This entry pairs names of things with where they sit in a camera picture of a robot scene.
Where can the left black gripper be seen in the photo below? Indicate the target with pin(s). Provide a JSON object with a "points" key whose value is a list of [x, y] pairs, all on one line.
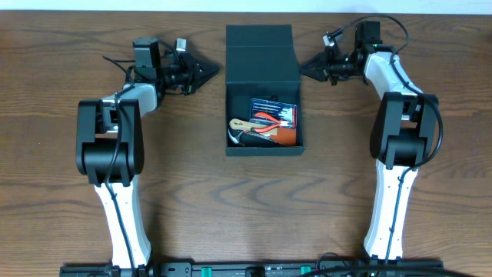
{"points": [[191, 73]]}

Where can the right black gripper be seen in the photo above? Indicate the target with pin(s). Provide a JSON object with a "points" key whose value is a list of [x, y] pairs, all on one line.
{"points": [[318, 64]]}

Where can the blue drill bit case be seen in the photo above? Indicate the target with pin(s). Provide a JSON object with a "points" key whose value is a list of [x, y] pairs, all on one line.
{"points": [[279, 110]]}

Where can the dark green box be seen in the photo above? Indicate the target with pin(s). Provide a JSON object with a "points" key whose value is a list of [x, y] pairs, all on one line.
{"points": [[261, 63]]}

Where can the red handled pliers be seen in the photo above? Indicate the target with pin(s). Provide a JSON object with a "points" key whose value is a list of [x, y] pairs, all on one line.
{"points": [[271, 121]]}

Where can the orange scraper wooden handle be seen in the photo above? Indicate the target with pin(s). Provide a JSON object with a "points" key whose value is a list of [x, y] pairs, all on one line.
{"points": [[282, 136]]}

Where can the small claw hammer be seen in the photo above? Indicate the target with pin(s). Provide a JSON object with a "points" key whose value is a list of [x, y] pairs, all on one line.
{"points": [[239, 107]]}

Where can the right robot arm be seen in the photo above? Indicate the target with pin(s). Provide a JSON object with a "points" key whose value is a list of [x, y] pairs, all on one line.
{"points": [[407, 131]]}

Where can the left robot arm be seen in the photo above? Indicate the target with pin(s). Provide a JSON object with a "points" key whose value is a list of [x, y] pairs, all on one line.
{"points": [[110, 147]]}

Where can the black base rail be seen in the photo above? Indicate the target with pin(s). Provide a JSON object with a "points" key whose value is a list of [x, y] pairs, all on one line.
{"points": [[187, 269]]}

